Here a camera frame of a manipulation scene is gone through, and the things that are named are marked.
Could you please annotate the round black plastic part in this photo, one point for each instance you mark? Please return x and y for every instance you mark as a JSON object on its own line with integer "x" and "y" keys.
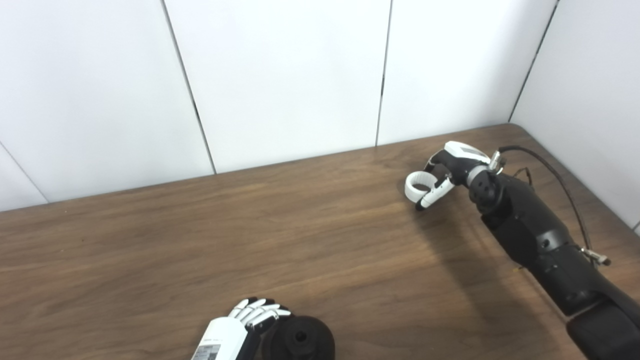
{"x": 310, "y": 345}

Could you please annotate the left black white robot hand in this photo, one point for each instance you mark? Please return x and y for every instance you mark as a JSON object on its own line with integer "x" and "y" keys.
{"x": 225, "y": 337}

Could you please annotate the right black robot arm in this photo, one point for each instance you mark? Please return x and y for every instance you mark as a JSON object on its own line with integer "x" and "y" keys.
{"x": 540, "y": 235}

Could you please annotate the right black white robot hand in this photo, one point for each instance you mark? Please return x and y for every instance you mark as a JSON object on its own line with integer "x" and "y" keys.
{"x": 462, "y": 157}

